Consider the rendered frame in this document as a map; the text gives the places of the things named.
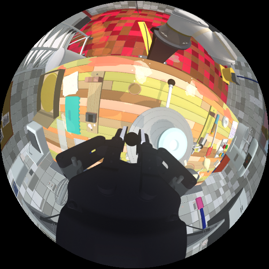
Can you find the red brown book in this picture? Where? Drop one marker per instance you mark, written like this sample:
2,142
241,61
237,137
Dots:
221,164

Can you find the black ball peg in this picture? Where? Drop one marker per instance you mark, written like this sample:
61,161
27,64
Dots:
132,139

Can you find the white rail rack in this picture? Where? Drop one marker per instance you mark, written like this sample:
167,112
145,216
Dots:
56,40

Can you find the white lever with black knob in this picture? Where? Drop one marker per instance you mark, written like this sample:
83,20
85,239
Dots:
169,94

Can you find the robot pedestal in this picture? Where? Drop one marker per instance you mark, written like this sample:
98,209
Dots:
159,46

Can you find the pink blue brush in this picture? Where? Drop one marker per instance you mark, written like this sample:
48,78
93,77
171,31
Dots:
200,210

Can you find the white box with coloured buttons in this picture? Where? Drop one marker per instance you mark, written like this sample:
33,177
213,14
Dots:
223,148

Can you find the yellow narrow board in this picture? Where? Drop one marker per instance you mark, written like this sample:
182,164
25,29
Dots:
145,36

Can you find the brown notice board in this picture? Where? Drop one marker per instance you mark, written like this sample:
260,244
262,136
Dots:
6,117

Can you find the black square block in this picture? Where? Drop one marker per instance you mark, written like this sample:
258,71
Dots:
91,117

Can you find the brown box with gold disc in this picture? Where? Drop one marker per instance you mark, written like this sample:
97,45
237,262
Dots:
49,93

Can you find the pale blue round disc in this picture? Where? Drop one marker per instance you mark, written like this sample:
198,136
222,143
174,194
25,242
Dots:
172,143

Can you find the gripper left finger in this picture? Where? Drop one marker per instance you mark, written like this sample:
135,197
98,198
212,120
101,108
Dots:
88,149

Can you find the wooden strip board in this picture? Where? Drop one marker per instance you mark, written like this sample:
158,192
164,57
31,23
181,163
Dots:
94,98

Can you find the blue vent grille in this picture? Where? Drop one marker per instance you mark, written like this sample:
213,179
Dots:
15,189

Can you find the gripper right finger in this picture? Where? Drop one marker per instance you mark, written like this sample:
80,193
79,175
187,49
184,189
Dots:
168,159

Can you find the yellow grey box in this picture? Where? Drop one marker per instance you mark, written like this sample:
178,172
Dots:
228,74

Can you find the white dotted paper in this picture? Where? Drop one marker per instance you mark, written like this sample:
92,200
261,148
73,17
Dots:
233,129

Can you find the cream piping bag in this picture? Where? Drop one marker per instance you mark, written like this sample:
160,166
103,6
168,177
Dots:
206,163

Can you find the grey clamp with black knob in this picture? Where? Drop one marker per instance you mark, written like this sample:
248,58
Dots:
199,144

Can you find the tan round mini cake board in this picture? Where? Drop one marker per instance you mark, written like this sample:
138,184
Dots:
134,88

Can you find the teal comb scraper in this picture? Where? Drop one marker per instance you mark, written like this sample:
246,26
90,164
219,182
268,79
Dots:
72,115

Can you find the white wall socket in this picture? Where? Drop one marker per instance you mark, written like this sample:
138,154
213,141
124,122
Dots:
51,185

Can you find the pink brown block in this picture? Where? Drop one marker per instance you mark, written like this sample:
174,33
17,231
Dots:
94,79

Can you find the white grey monitor box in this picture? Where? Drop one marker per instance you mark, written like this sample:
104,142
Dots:
34,137

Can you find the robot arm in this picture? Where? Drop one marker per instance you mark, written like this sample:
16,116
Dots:
189,27

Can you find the white round roll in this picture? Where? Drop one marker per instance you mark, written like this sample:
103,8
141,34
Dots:
225,121

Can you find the white rounded seat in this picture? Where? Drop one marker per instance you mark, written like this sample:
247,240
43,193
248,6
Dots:
61,57

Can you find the white paper sheet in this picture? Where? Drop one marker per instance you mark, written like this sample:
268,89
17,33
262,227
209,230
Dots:
70,84

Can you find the clear plastic ruler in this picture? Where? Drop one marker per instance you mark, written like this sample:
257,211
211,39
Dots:
62,134

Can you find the grey white turntable platter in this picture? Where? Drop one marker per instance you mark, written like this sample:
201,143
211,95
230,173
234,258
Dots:
151,124

